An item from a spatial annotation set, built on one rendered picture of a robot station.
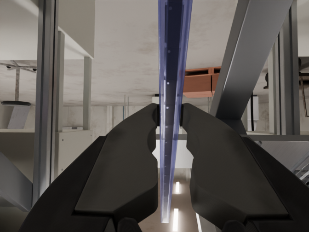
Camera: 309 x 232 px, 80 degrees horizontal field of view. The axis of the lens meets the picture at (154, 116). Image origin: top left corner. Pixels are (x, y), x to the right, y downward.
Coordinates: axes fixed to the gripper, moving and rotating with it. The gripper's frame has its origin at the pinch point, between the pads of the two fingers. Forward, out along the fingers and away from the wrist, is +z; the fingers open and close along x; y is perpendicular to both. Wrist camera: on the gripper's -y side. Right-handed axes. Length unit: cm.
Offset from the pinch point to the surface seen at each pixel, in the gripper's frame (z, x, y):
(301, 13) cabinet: 57, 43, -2
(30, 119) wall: 822, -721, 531
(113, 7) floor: 167, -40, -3
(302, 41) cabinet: 73, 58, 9
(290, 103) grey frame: 36, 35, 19
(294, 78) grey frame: 39, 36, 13
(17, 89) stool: 251, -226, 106
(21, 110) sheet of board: 727, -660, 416
